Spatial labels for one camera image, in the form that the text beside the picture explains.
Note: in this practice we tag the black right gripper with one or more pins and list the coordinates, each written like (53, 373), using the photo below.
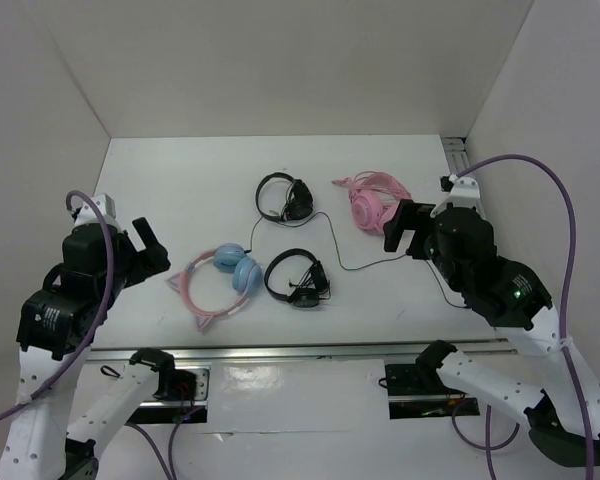
(411, 214)

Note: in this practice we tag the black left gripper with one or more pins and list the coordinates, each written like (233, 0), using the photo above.
(149, 261)

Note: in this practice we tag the pink blue cat-ear headphones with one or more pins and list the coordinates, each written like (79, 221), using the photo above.
(217, 284)

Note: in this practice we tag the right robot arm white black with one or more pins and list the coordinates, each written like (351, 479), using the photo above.
(562, 414)

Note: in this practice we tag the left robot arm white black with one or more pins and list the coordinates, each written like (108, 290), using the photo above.
(43, 442)

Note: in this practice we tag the black headphones far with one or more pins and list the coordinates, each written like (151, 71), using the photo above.
(299, 203)

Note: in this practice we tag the black headphones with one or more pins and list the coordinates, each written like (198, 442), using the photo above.
(299, 203)
(313, 287)

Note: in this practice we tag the black headphones near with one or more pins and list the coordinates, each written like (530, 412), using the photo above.
(313, 287)

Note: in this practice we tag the pink gaming headset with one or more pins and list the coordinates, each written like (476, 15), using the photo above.
(374, 198)

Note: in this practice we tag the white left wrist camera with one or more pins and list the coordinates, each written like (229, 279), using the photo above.
(105, 205)

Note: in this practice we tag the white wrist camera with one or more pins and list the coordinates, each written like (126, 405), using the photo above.
(105, 205)
(460, 192)

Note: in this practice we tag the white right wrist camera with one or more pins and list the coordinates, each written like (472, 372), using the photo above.
(460, 192)

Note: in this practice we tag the aluminium frame right corner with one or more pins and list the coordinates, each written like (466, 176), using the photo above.
(455, 153)

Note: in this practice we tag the aluminium rail front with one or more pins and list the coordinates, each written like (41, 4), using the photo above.
(305, 352)

